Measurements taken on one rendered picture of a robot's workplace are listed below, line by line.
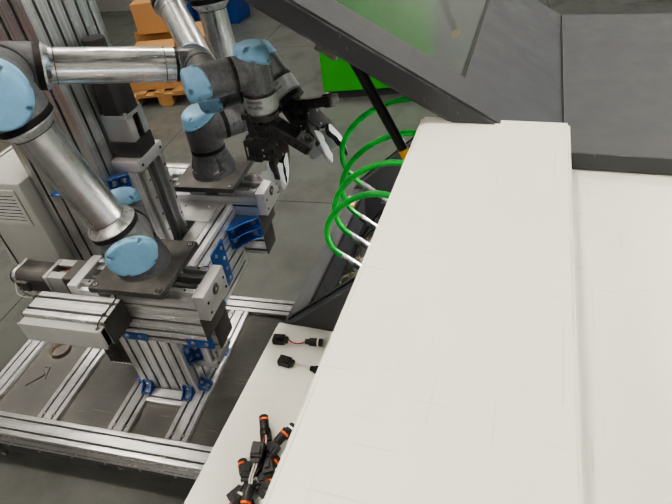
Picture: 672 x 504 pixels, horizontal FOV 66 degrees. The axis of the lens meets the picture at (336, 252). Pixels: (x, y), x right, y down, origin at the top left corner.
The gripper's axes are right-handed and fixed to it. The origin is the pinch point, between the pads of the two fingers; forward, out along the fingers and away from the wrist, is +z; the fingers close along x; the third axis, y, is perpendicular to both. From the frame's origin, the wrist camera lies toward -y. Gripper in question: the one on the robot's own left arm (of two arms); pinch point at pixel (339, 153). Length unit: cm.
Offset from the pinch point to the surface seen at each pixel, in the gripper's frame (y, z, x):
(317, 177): 149, -20, -182
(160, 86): 282, -187, -239
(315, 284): 24.2, 24.6, 11.0
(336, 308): 7.2, 30.2, 27.4
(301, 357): 17, 35, 36
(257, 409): 20, 37, 52
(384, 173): 13.8, 10.2, -35.5
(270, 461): 12, 44, 61
